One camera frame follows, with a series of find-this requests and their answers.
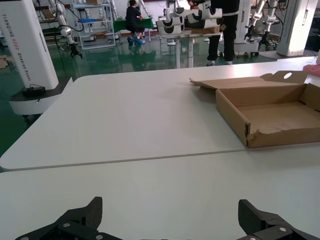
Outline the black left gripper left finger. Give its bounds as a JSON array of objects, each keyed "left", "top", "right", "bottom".
[{"left": 14, "top": 196, "right": 118, "bottom": 240}]

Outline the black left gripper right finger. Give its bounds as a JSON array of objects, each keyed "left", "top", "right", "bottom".
[{"left": 234, "top": 199, "right": 320, "bottom": 240}]

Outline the open brown cardboard box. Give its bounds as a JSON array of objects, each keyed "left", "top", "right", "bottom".
[{"left": 188, "top": 70, "right": 320, "bottom": 149}]

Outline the flat brown cardboard box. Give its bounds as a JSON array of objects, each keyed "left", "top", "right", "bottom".
[{"left": 190, "top": 25, "right": 223, "bottom": 35}]

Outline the pink cloth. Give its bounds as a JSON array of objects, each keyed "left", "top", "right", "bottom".
[{"left": 302, "top": 64, "right": 320, "bottom": 76}]

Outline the white wheeled robot column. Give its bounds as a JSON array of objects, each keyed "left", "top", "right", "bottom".
[{"left": 0, "top": 0, "right": 74, "bottom": 123}]

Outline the white work table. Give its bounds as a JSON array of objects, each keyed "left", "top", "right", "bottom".
[{"left": 156, "top": 30, "right": 224, "bottom": 70}]

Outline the standing person in black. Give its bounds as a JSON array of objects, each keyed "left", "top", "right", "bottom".
[{"left": 205, "top": 0, "right": 238, "bottom": 67}]

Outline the background robot with black grippers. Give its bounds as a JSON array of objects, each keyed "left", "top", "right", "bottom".
[{"left": 243, "top": 0, "right": 279, "bottom": 52}]

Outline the grey metal storage shelf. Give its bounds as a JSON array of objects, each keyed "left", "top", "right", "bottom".
[{"left": 73, "top": 1, "right": 117, "bottom": 51}]

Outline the seated person in black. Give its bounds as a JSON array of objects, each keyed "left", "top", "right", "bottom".
[{"left": 124, "top": 0, "right": 146, "bottom": 47}]

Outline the green cloth covered table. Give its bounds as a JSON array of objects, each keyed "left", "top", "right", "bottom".
[{"left": 113, "top": 16, "right": 155, "bottom": 33}]

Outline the white black robot shell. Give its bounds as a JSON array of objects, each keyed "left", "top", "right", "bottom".
[
  {"left": 184, "top": 7, "right": 224, "bottom": 30},
  {"left": 155, "top": 15, "right": 186, "bottom": 36}
]

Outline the black adapter with cable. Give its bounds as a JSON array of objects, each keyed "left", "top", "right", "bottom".
[{"left": 21, "top": 84, "right": 47, "bottom": 98}]

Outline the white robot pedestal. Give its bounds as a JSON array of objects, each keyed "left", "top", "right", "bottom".
[{"left": 275, "top": 0, "right": 320, "bottom": 57}]

